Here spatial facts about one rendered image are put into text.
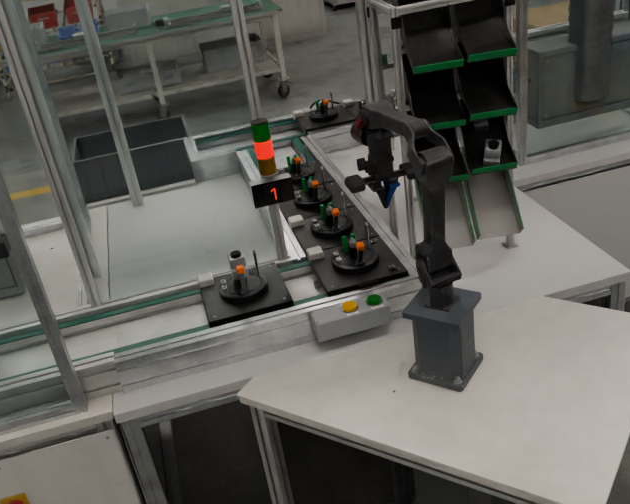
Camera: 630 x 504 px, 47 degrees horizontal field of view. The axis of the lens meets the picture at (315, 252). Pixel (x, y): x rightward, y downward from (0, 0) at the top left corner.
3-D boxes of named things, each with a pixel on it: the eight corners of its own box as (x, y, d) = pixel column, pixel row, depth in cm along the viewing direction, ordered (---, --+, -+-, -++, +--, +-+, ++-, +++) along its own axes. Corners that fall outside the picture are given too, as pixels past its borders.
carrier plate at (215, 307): (294, 306, 203) (293, 299, 202) (209, 328, 199) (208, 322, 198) (275, 267, 223) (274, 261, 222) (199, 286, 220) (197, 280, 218)
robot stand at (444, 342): (462, 393, 176) (458, 325, 166) (407, 378, 183) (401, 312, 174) (484, 358, 186) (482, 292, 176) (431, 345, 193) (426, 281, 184)
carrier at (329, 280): (408, 276, 208) (405, 238, 202) (328, 298, 204) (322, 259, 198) (380, 241, 229) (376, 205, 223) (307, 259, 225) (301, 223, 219)
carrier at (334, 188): (356, 210, 250) (352, 177, 244) (289, 227, 246) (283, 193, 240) (336, 185, 271) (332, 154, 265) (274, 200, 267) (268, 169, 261)
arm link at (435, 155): (455, 149, 154) (438, 139, 159) (425, 159, 152) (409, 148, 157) (454, 272, 172) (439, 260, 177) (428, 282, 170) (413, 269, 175)
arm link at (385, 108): (454, 165, 158) (450, 118, 153) (422, 176, 155) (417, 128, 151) (389, 137, 182) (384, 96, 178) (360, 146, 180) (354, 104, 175)
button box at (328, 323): (392, 323, 198) (390, 304, 195) (318, 343, 194) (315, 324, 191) (383, 310, 204) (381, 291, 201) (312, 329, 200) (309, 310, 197)
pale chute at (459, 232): (473, 245, 211) (476, 241, 207) (428, 252, 211) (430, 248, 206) (452, 157, 219) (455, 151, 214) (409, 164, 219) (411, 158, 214)
